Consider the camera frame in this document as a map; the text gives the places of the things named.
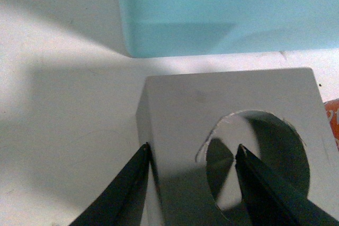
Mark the orange cylinder part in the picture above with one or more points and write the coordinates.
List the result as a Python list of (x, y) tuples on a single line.
[(331, 108)]

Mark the gray block with round hole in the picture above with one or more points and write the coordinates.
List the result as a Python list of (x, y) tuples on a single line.
[(194, 124)]

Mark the blue plastic box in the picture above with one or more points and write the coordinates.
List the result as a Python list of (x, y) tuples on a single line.
[(163, 28)]

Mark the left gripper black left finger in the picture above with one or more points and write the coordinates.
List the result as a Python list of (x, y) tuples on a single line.
[(122, 202)]

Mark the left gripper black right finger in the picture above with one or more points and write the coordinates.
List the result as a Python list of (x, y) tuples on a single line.
[(270, 199)]

